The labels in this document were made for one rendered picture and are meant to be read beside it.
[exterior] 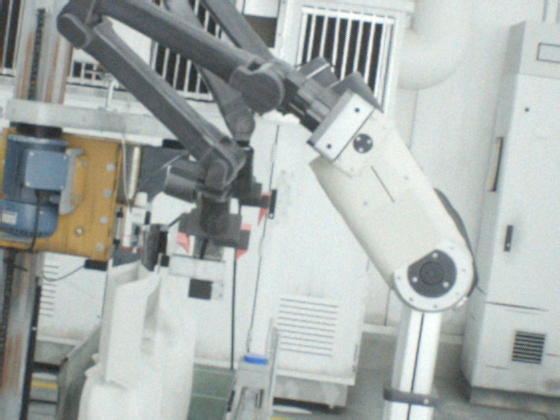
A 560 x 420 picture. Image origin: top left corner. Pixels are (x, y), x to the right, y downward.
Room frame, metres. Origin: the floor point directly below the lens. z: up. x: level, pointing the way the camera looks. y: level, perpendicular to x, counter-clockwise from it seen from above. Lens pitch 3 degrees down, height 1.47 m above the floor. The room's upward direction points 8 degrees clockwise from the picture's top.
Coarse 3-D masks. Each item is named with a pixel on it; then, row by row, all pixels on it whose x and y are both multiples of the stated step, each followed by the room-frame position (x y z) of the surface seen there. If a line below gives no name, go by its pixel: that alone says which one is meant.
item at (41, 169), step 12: (24, 156) 2.80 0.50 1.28; (36, 156) 2.76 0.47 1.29; (48, 156) 2.77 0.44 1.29; (60, 156) 2.78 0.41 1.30; (24, 168) 2.78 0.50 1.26; (36, 168) 2.76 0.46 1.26; (48, 168) 2.77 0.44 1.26; (60, 168) 2.78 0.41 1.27; (24, 180) 2.75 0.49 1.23; (36, 180) 2.76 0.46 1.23; (48, 180) 2.77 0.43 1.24; (60, 180) 2.79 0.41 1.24; (36, 192) 2.80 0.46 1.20
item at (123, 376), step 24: (120, 288) 2.52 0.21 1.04; (144, 288) 2.67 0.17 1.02; (120, 312) 2.54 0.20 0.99; (144, 312) 2.71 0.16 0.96; (120, 336) 2.56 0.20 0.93; (96, 360) 2.69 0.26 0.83; (120, 360) 2.58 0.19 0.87; (144, 360) 2.77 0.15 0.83; (96, 384) 2.56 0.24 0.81; (120, 384) 2.52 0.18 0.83; (144, 384) 2.60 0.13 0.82; (96, 408) 2.53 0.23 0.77; (120, 408) 2.53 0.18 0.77; (144, 408) 2.57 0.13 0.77
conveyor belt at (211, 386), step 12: (204, 372) 4.67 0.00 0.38; (216, 372) 4.70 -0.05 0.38; (228, 372) 4.73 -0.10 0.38; (192, 384) 4.44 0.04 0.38; (204, 384) 4.47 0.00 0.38; (216, 384) 4.49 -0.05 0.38; (228, 384) 4.52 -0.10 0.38; (192, 396) 4.25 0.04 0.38; (204, 396) 4.28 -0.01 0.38; (216, 396) 4.30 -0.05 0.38; (192, 408) 4.08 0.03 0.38; (204, 408) 4.11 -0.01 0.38; (216, 408) 4.13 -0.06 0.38
